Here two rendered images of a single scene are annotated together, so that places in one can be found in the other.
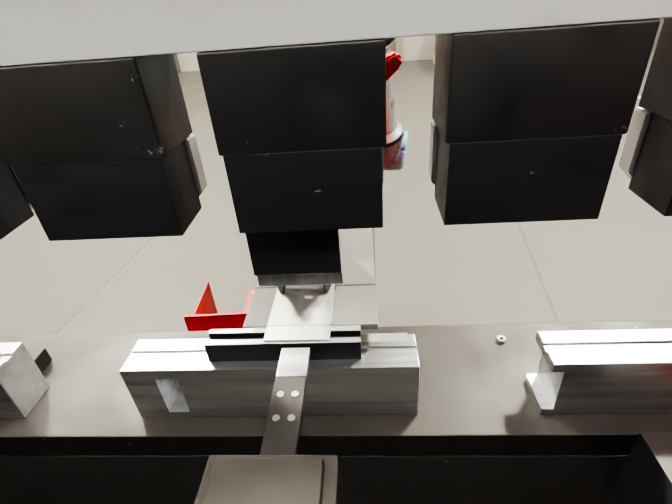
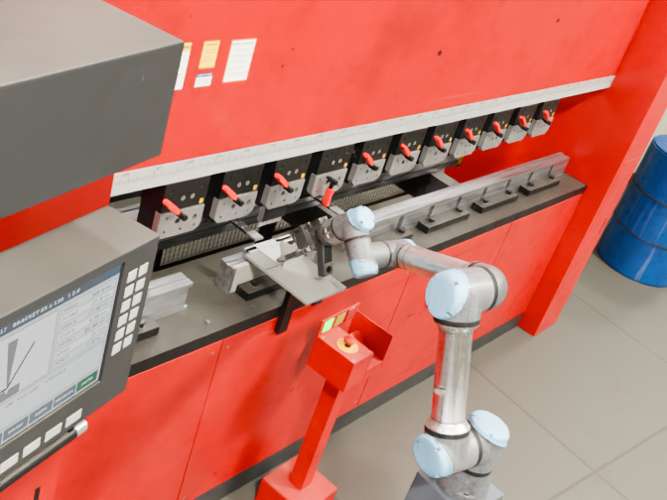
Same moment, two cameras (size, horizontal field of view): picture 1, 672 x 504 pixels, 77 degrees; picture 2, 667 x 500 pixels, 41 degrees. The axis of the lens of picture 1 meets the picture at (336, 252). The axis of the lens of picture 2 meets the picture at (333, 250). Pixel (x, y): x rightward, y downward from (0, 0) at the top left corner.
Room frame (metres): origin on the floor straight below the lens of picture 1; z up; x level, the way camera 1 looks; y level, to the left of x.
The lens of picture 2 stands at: (1.68, -1.98, 2.43)
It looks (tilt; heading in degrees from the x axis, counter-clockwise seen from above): 30 degrees down; 117
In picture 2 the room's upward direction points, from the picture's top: 19 degrees clockwise
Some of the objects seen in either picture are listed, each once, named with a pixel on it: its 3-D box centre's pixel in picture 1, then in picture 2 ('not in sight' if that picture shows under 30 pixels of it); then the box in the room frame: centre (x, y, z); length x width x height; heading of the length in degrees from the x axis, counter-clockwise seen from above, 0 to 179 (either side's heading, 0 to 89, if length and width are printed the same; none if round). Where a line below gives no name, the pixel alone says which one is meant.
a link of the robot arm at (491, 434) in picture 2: not in sight; (480, 439); (1.29, -0.05, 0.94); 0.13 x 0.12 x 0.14; 71
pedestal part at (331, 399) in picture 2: not in sight; (320, 427); (0.73, 0.21, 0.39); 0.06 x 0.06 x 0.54; 87
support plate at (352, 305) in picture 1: (317, 271); (296, 272); (0.56, 0.03, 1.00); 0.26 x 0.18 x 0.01; 175
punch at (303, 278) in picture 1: (296, 250); (273, 210); (0.41, 0.04, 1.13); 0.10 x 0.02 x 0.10; 85
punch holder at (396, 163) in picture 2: not in sight; (399, 146); (0.46, 0.62, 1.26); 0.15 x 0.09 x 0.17; 85
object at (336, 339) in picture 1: (284, 343); (268, 246); (0.41, 0.08, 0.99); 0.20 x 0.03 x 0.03; 85
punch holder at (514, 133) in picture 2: not in sight; (514, 119); (0.53, 1.41, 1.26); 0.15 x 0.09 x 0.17; 85
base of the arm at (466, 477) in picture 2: not in sight; (466, 470); (1.30, -0.04, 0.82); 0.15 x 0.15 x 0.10
